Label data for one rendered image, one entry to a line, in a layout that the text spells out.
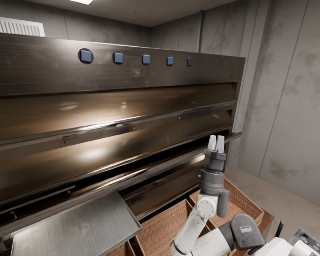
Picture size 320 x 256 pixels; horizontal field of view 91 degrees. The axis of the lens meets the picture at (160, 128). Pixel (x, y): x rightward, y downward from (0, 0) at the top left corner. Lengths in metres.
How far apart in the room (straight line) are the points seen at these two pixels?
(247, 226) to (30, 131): 0.96
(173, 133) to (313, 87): 2.44
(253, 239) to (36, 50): 1.10
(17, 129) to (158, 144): 0.74
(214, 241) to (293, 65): 2.85
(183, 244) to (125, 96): 0.74
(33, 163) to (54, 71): 0.43
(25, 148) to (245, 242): 0.97
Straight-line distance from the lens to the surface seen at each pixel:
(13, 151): 0.89
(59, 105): 0.85
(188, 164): 1.49
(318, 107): 3.21
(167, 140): 1.15
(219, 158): 0.60
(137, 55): 0.93
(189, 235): 0.72
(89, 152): 0.94
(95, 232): 1.04
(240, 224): 0.81
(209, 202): 0.62
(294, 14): 3.36
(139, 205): 1.34
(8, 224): 0.90
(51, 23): 4.44
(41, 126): 0.84
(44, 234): 1.14
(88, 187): 0.96
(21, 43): 0.82
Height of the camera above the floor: 1.99
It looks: 21 degrees down
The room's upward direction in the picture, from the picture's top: 1 degrees clockwise
